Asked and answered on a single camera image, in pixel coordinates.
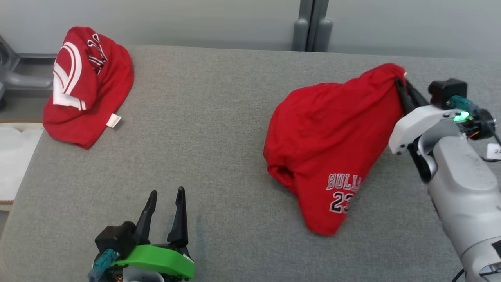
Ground red Bulls 23 shorts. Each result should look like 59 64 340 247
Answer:
263 63 407 237

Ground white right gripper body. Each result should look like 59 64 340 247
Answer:
389 104 462 155

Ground teal left camera connector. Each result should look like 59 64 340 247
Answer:
88 249 119 282

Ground grey partition post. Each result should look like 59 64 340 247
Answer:
292 0 333 52

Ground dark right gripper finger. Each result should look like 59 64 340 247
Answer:
395 77 416 116
405 80 430 108

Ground grey metal frame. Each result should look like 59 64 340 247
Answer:
0 34 54 111

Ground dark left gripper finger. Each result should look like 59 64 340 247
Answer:
136 191 158 246
167 187 189 246

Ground red white-sleeved Bulls T-shirt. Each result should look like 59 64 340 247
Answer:
42 26 135 150

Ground teal right camera connector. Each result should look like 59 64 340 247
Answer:
448 96 480 116

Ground white cloth sheet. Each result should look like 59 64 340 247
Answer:
0 123 44 206

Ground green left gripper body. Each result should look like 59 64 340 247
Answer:
112 243 195 280

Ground teal camera connector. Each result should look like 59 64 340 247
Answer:
448 96 480 116
88 249 119 282

